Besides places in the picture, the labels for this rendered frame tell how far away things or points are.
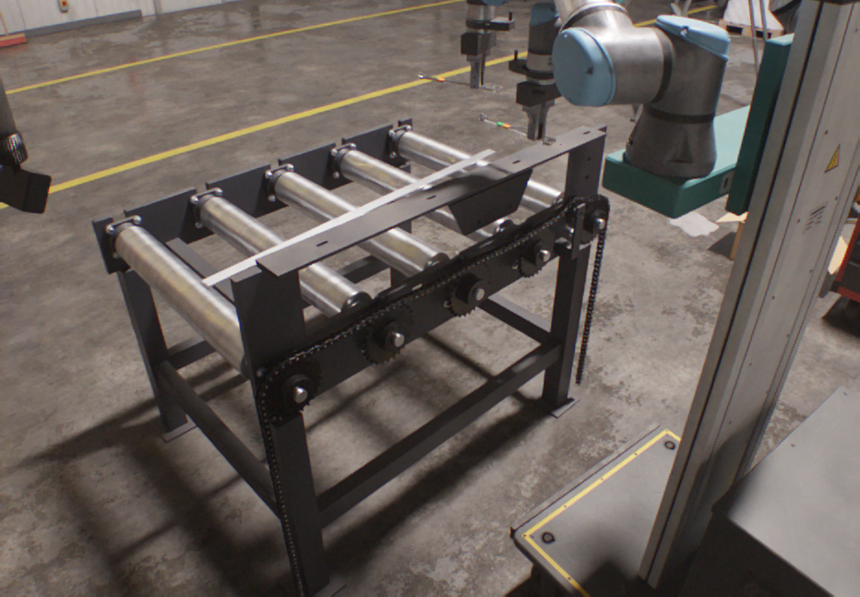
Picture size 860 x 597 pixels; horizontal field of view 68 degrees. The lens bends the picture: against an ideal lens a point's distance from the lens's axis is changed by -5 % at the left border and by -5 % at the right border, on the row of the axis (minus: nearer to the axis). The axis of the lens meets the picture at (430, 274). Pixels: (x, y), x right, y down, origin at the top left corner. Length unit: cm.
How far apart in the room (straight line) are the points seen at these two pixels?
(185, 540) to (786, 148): 207
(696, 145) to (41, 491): 243
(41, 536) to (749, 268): 230
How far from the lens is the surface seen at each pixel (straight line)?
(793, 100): 116
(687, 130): 112
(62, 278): 400
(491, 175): 177
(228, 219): 220
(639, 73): 104
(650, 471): 217
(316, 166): 262
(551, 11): 164
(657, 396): 292
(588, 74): 101
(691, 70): 109
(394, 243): 198
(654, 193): 113
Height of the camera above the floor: 190
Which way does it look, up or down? 33 degrees down
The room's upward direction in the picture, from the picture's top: straight up
